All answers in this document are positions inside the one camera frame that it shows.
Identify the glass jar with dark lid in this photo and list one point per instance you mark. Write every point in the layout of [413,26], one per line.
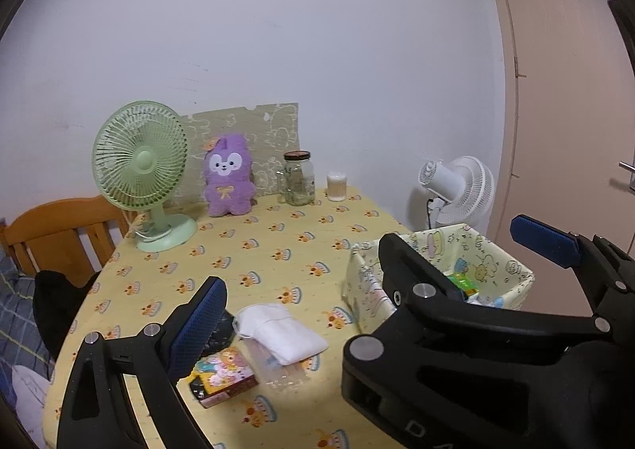
[299,181]

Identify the beige door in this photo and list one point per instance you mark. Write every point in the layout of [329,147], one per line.
[560,82]

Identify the purple plush toy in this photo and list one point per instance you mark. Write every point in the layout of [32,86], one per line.
[229,191]

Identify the colourful cartoon carton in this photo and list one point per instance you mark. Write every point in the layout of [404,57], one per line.
[225,372]

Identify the yellow printed tablecloth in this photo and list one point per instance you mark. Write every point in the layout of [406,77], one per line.
[278,250]

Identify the blue plaid pillow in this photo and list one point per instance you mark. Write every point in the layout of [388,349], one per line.
[15,310]

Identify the small frosted candle cup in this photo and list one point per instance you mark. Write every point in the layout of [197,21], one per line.
[336,187]

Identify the clear plastic bag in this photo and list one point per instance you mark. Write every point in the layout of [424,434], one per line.
[278,374]

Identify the white cloth on bed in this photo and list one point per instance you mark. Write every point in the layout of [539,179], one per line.
[30,389]

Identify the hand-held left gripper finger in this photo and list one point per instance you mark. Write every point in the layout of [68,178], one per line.
[196,330]

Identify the cartoon print storage box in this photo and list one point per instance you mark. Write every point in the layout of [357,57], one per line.
[476,250]

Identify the patterned beige board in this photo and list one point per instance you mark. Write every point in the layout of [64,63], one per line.
[278,126]

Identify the white standing fan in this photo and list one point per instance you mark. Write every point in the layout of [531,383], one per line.
[471,191]

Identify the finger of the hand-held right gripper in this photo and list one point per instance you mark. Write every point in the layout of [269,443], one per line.
[545,238]
[411,275]

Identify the white folded cloth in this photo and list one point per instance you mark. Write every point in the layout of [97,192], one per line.
[283,330]

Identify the black lace cloth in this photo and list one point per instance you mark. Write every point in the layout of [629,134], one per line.
[221,335]

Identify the green tissue packet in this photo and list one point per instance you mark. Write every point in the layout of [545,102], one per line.
[464,283]

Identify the green desk fan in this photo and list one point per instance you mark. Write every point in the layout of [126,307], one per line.
[144,161]

